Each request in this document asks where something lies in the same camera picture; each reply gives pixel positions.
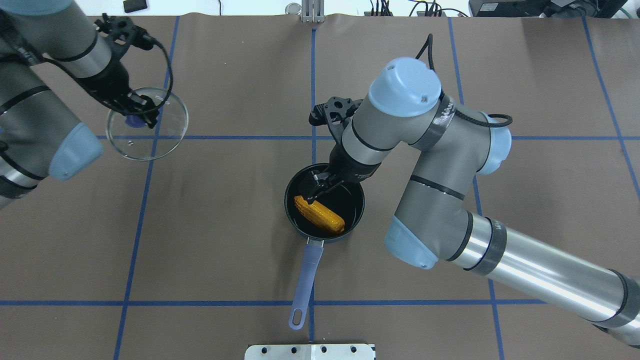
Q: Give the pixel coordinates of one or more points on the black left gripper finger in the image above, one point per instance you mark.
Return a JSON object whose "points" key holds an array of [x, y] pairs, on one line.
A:
{"points": [[148, 119], [139, 103]]}

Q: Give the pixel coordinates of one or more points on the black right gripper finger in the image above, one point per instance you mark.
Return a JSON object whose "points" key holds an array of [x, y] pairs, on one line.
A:
{"points": [[309, 177], [319, 189]]}

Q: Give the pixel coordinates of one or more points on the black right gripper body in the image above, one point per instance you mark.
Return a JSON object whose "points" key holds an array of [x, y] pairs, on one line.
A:
{"points": [[348, 167]]}

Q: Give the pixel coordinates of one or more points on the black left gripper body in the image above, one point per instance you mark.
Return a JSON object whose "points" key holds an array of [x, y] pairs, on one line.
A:
{"points": [[109, 80]]}

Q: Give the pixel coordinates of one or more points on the glass pot lid blue knob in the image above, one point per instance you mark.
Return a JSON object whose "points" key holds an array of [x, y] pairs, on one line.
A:
{"points": [[132, 138]]}

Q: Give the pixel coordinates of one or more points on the yellow corn cob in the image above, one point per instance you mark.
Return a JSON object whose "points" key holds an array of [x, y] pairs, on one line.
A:
{"points": [[320, 216]]}

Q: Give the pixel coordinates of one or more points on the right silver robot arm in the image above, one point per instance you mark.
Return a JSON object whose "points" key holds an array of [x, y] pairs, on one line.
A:
{"points": [[479, 198]]}

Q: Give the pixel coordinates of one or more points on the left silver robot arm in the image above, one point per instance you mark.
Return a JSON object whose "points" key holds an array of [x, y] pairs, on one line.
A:
{"points": [[40, 134]]}

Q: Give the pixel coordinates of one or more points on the dark blue saucepan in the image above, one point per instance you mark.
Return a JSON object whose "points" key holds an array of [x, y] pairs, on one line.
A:
{"points": [[348, 201]]}

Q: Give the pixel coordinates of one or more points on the small black phone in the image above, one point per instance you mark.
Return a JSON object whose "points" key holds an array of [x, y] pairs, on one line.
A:
{"points": [[132, 6]]}

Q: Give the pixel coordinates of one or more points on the brown paper table cover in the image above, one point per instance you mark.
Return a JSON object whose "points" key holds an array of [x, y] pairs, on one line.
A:
{"points": [[192, 257]]}

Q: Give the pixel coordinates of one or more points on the small metal cylinder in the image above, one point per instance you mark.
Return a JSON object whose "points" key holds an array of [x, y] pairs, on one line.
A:
{"points": [[293, 8]]}

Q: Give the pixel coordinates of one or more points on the orange black power strip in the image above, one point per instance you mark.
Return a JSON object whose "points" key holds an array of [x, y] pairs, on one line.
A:
{"points": [[417, 9]]}

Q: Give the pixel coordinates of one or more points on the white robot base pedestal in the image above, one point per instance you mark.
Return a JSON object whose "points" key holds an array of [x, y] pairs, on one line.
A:
{"points": [[331, 351]]}

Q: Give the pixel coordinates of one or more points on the aluminium frame post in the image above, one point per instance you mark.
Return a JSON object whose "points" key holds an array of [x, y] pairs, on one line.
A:
{"points": [[312, 11]]}

